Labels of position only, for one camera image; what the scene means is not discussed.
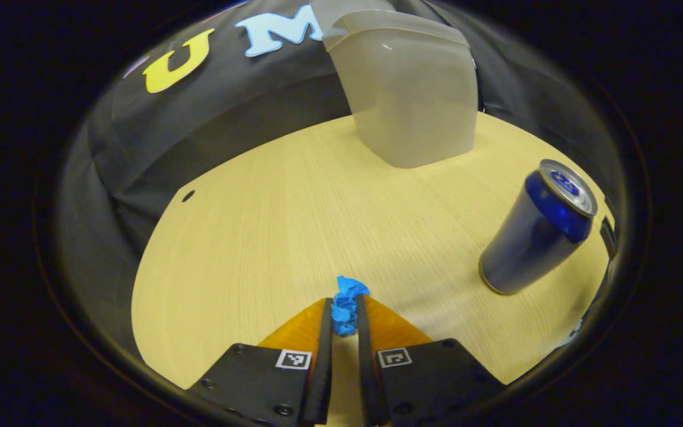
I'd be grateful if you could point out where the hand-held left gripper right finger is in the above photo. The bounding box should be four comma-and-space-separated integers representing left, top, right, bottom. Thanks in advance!
356, 295, 506, 427

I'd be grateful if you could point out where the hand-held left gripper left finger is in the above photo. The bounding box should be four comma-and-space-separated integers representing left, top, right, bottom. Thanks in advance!
190, 298, 335, 426

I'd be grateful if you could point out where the blue paper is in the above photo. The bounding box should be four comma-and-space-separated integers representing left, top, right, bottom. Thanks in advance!
331, 276, 371, 337

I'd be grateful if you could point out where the blue pop can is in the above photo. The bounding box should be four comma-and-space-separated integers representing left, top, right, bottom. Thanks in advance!
478, 158, 599, 296

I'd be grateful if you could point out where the white desktop garbage bin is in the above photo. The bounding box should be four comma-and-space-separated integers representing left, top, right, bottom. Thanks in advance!
311, 0, 479, 170

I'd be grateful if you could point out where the black backdrop cloth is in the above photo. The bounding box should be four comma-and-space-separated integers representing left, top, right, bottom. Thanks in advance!
57, 0, 630, 362

